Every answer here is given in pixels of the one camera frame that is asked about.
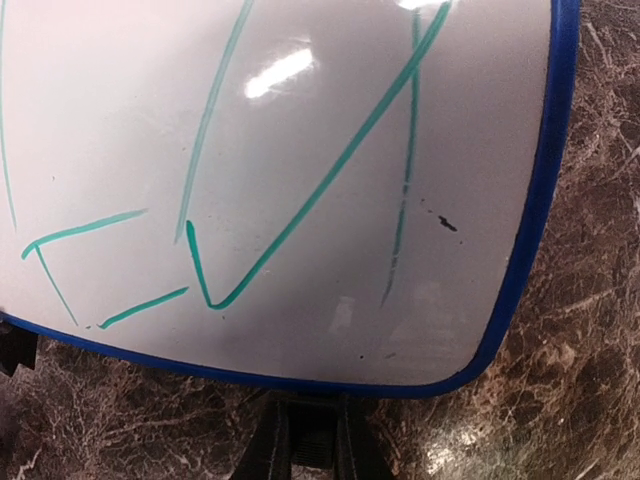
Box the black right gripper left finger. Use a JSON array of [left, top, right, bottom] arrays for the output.
[[235, 397, 292, 480]]

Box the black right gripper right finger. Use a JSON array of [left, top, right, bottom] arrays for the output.
[[334, 396, 394, 480]]

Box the blue framed whiteboard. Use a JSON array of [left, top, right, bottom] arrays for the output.
[[1, 1, 580, 398]]

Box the metal whiteboard stand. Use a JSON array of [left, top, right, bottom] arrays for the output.
[[0, 322, 38, 377]]

